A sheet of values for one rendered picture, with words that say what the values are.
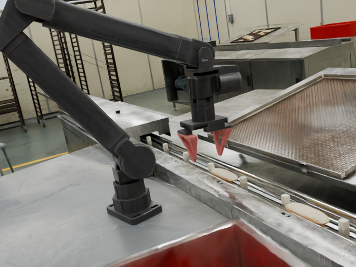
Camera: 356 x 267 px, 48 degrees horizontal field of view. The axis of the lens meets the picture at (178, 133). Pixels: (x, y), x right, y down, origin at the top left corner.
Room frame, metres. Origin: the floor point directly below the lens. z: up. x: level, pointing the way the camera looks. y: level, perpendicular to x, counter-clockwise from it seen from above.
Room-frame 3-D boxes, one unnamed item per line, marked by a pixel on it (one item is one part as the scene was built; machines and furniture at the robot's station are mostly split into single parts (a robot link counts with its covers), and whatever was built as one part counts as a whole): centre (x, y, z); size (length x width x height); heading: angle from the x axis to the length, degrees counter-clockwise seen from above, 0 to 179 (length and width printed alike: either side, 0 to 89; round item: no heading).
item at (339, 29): (4.31, -1.89, 0.94); 0.51 x 0.36 x 0.13; 29
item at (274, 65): (5.05, -1.10, 0.51); 3.00 x 1.26 x 1.03; 25
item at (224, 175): (0.92, -0.10, 0.86); 0.10 x 0.04 x 0.01; 25
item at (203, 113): (0.94, -0.07, 1.01); 0.10 x 0.07 x 0.07; 115
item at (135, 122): (1.92, 0.37, 0.89); 1.25 x 0.18 x 0.09; 25
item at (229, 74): (0.96, -0.11, 1.11); 0.11 x 0.09 x 0.12; 110
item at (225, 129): (0.95, -0.09, 0.94); 0.07 x 0.07 x 0.09; 25
